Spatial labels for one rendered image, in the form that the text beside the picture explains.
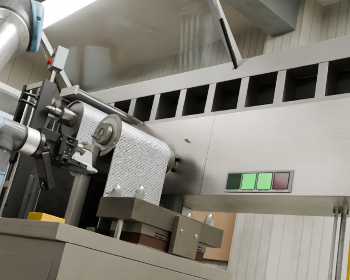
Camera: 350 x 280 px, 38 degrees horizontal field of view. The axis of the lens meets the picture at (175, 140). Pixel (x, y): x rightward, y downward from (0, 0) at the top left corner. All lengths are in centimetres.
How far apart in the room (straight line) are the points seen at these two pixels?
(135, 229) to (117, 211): 7
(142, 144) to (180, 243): 38
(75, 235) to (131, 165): 50
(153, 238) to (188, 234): 12
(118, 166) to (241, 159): 40
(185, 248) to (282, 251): 166
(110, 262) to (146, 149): 54
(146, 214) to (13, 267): 38
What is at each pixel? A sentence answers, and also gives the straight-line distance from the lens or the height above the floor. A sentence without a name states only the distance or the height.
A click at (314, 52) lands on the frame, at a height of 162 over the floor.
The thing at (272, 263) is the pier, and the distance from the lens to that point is 308.
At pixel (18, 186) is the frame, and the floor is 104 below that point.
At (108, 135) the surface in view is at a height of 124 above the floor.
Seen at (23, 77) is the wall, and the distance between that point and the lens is 580.
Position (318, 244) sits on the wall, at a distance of 313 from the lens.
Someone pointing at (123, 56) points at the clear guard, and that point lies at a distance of 230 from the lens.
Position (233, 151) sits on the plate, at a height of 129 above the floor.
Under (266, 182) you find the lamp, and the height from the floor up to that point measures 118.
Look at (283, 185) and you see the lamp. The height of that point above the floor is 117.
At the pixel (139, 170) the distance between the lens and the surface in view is 169.
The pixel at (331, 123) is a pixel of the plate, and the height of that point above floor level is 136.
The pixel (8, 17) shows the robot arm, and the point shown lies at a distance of 115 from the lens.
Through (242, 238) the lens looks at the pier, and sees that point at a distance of 320.
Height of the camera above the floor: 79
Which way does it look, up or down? 17 degrees up
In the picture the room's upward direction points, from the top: 12 degrees clockwise
